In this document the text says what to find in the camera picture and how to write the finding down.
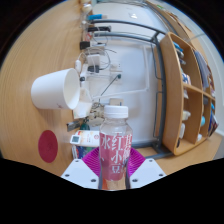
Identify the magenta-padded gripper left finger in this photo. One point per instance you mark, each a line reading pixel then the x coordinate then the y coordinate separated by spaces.
pixel 78 171

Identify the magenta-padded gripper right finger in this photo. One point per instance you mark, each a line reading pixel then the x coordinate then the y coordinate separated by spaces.
pixel 146 170

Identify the pink-labelled clear drink bottle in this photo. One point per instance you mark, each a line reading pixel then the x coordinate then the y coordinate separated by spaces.
pixel 115 150

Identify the colourful blue packet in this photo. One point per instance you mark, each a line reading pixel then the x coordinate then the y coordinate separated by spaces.
pixel 79 151

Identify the small white display device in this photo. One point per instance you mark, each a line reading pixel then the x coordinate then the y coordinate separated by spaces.
pixel 75 139

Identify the white red-pump lotion bottle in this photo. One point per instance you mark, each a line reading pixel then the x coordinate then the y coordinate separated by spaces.
pixel 90 138

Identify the flat round red coaster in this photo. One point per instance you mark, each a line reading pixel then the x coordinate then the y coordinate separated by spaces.
pixel 48 146

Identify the white crumpled tissue pack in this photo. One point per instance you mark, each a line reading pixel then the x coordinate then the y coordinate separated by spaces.
pixel 81 103

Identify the wooden shelf unit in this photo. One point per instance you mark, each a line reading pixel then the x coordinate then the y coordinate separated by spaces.
pixel 173 100

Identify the brown tree creature figurine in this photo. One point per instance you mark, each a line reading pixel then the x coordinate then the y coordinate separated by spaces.
pixel 116 101

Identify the white paper cup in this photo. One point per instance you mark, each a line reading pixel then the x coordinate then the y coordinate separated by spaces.
pixel 50 90

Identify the small blue bottle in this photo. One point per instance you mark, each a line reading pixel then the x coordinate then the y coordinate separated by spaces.
pixel 96 16

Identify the grey metal frame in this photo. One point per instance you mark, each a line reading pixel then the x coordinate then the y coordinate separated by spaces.
pixel 162 100

